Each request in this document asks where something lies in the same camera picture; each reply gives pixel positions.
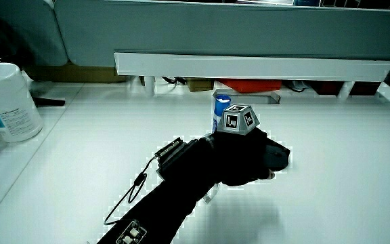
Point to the black mouse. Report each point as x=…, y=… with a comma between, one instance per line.
x=277, y=156

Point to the orange box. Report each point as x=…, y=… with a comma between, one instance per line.
x=250, y=85

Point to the person's left hand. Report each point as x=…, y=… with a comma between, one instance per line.
x=240, y=156

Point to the dark red box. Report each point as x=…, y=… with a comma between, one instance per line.
x=327, y=87

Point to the small brown box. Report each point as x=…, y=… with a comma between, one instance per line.
x=199, y=84

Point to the white wipes canister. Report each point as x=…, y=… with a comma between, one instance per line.
x=7, y=101

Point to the person's left forearm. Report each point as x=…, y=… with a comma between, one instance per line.
x=178, y=189

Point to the blue and white bottle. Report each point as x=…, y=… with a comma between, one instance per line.
x=219, y=108

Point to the brown cardboard box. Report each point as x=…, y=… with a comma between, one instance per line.
x=76, y=74

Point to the white desk shelf riser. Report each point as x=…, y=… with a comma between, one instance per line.
x=249, y=66

